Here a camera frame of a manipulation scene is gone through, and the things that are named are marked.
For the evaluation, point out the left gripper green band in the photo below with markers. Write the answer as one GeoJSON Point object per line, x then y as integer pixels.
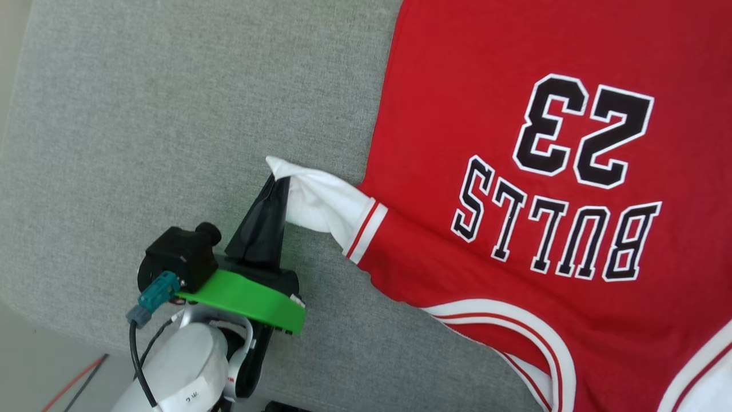
{"type": "Point", "coordinates": [246, 297]}

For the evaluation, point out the red Bulls 23 basketball jersey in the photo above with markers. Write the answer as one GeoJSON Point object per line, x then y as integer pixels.
{"type": "Point", "coordinates": [486, 86]}

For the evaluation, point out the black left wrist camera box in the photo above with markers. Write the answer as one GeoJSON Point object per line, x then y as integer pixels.
{"type": "Point", "coordinates": [183, 254]}

